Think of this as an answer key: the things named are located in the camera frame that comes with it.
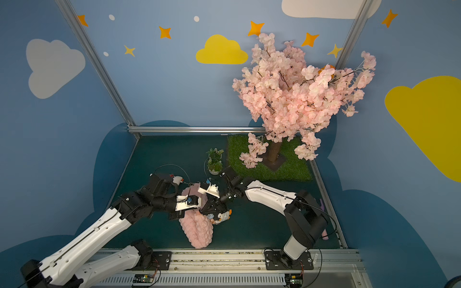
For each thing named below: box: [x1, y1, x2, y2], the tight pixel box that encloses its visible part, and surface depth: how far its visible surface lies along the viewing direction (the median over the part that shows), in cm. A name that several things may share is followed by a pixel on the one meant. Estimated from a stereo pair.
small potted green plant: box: [205, 147, 225, 176], surface depth 103 cm
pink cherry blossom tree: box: [232, 33, 377, 169], surface depth 69 cm
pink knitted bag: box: [178, 183, 214, 249], surface depth 75 cm
